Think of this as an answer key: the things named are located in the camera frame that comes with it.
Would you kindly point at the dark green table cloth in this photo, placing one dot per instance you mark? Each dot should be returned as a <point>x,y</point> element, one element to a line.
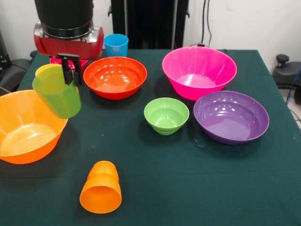
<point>164,176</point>

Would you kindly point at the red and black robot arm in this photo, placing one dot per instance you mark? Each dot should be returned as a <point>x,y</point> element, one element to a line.
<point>63,14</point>

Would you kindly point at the orange cup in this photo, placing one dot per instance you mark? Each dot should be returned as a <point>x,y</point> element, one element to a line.
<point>101,179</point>

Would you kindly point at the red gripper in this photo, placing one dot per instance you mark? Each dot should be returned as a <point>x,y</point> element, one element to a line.
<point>70,48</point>

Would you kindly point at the small crimson bowl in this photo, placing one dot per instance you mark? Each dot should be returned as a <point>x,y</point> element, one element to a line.
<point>82,64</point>

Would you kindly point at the large orange bowl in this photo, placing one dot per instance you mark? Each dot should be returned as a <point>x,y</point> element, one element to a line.
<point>28,141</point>

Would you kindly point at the yellow cup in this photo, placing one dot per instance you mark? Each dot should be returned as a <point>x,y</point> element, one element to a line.
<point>45,68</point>

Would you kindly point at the small green bowl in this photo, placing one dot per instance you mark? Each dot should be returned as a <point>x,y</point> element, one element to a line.
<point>165,117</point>

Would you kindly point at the wide red bowl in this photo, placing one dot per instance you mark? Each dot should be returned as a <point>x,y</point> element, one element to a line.
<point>113,77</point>

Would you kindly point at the blue cup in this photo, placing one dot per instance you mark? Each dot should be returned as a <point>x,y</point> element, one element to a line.
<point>116,47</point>

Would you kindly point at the green cup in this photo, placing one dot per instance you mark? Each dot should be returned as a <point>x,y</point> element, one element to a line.
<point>58,99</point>

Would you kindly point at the black floor device with knob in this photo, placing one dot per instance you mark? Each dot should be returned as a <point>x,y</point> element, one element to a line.
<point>284,75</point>

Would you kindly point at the large pink bowl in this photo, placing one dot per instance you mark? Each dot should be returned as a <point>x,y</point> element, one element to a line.
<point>197,77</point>

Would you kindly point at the wide purple bowl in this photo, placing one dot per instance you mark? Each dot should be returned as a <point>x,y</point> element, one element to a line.
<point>230,117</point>

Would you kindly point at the black chair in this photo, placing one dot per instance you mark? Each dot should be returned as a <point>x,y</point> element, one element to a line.
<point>14,70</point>

